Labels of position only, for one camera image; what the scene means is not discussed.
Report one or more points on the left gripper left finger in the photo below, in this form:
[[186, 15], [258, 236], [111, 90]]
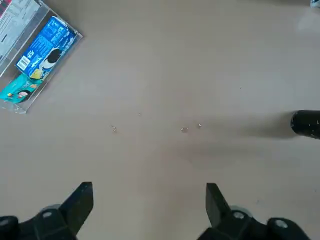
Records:
[[50, 222]]

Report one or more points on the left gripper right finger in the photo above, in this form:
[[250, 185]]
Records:
[[237, 225]]

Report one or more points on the dark glass bottle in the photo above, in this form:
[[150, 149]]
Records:
[[307, 125]]

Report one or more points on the teal snack packet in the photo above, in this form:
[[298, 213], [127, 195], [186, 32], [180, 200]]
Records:
[[17, 90]]

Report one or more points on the clear acrylic snack shelf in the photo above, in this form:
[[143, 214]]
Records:
[[57, 67]]

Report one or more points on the blue cookie box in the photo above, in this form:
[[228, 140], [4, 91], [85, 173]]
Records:
[[42, 47]]

